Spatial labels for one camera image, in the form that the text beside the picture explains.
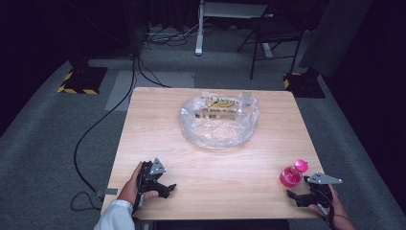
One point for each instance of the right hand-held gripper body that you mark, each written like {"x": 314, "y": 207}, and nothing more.
{"x": 320, "y": 188}

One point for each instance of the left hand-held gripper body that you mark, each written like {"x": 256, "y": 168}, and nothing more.
{"x": 149, "y": 177}

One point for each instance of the pink round bottle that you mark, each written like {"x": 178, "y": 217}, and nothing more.
{"x": 291, "y": 175}

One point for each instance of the clear plastic bag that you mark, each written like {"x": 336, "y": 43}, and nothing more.
{"x": 220, "y": 126}

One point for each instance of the person's left hand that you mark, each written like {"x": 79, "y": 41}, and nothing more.
{"x": 130, "y": 189}

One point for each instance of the person's right hand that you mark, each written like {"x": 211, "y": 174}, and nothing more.
{"x": 336, "y": 209}

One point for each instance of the grey tape strip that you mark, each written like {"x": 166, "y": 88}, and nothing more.
{"x": 108, "y": 192}

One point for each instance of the yellow-black striped stand base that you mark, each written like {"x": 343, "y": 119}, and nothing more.
{"x": 82, "y": 81}
{"x": 303, "y": 84}

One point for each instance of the grey curtain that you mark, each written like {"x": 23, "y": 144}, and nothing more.
{"x": 335, "y": 35}

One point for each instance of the white desk leg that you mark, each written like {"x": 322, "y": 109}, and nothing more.
{"x": 199, "y": 28}

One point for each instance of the black folding chair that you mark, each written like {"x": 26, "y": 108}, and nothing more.
{"x": 274, "y": 35}

